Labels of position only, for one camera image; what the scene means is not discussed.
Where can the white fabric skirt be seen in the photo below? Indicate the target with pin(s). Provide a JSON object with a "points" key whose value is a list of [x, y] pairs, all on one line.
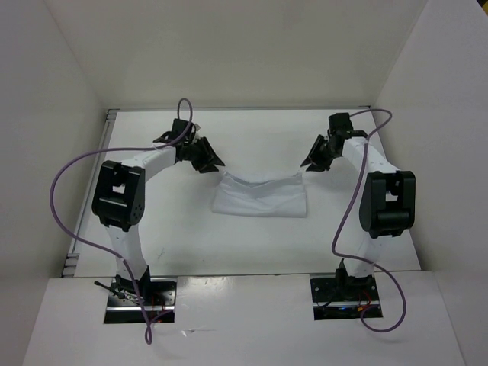
{"points": [[279, 196]]}

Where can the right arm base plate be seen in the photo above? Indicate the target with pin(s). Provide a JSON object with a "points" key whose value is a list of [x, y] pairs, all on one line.
{"points": [[329, 303]]}

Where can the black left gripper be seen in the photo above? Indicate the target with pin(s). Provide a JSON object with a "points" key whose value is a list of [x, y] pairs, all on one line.
{"points": [[203, 142]]}

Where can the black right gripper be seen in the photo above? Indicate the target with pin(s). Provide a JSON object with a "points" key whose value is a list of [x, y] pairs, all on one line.
{"points": [[321, 165]]}

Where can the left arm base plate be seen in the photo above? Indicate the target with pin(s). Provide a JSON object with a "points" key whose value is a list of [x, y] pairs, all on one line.
{"points": [[122, 306]]}

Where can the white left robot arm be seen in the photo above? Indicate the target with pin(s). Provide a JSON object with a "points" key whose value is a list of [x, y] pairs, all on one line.
{"points": [[120, 197]]}

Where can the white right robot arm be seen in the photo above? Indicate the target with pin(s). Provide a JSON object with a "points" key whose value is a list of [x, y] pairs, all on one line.
{"points": [[387, 194]]}

